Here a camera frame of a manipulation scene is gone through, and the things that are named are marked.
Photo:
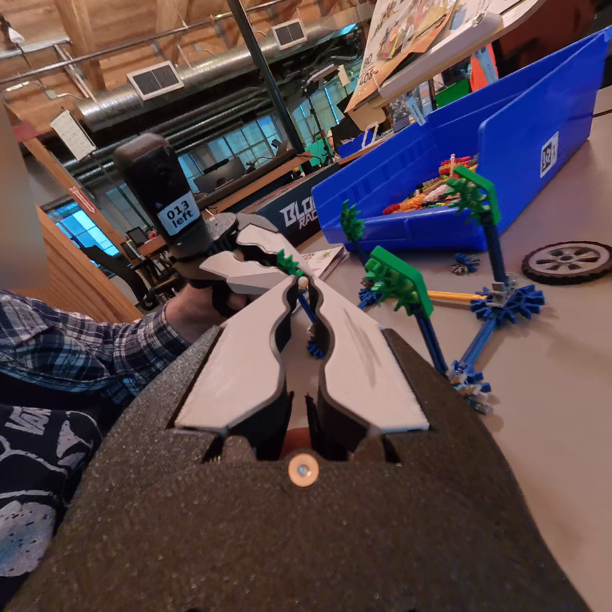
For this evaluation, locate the black toy wheel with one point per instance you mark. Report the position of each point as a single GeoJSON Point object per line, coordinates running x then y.
{"type": "Point", "coordinates": [566, 260]}

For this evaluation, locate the blue yellow toy rod frame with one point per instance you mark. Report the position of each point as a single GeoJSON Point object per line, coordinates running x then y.
{"type": "Point", "coordinates": [507, 306]}

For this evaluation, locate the person's left hand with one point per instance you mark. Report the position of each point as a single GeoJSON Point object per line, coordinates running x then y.
{"type": "Point", "coordinates": [206, 311]}

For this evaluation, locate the black toy box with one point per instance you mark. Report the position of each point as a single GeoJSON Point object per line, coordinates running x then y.
{"type": "Point", "coordinates": [296, 206]}

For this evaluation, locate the blue bin with white label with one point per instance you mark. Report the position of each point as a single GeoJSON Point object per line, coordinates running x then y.
{"type": "Point", "coordinates": [516, 134]}

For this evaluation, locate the white wall sign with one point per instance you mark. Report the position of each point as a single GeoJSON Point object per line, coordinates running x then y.
{"type": "Point", "coordinates": [73, 134]}

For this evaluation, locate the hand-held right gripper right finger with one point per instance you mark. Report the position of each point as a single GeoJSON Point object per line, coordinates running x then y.
{"type": "Point", "coordinates": [368, 368]}

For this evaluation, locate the pile of colourful toy pieces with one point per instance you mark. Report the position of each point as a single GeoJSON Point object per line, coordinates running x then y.
{"type": "Point", "coordinates": [430, 191]}

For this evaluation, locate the toy instruction sheet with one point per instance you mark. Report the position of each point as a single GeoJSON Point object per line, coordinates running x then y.
{"type": "Point", "coordinates": [325, 260]}

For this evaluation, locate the cardboard poster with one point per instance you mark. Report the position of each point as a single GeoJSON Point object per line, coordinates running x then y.
{"type": "Point", "coordinates": [397, 43]}

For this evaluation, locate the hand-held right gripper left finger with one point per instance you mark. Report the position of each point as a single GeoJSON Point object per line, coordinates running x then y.
{"type": "Point", "coordinates": [239, 368]}

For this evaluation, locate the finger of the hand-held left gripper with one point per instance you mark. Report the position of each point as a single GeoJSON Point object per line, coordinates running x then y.
{"type": "Point", "coordinates": [268, 239]}
{"type": "Point", "coordinates": [244, 273]}

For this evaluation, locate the black metal post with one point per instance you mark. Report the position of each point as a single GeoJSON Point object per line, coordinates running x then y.
{"type": "Point", "coordinates": [268, 76]}

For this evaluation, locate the small blue toy connector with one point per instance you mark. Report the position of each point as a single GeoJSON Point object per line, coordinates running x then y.
{"type": "Point", "coordinates": [466, 263]}

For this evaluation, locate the person's left forearm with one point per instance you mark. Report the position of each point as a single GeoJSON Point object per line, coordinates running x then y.
{"type": "Point", "coordinates": [86, 344]}

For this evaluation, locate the person's dark printed shirt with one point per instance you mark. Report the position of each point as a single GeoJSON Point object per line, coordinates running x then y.
{"type": "Point", "coordinates": [43, 469]}

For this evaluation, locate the computer monitor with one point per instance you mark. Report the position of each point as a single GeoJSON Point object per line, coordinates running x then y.
{"type": "Point", "coordinates": [222, 175]}

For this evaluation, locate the silver air duct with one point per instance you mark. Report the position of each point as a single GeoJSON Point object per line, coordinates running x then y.
{"type": "Point", "coordinates": [191, 81]}

